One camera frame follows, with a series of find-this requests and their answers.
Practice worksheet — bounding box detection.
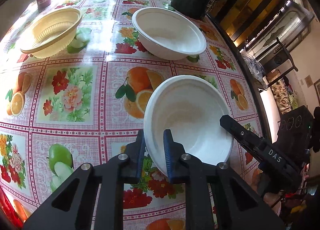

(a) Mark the red plastic basin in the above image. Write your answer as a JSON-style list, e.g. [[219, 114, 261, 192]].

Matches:
[[1, 188, 23, 229]]

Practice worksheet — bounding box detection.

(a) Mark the white paper bowl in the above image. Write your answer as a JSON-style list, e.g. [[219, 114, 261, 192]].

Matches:
[[132, 7, 207, 61], [143, 75, 233, 174]]

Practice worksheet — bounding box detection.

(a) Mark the floral fruit tablecloth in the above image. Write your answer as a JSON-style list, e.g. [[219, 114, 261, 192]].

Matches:
[[1, 0, 264, 223]]

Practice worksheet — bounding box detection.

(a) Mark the dark wooden chair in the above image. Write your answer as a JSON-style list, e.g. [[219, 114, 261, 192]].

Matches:
[[262, 38, 298, 88]]

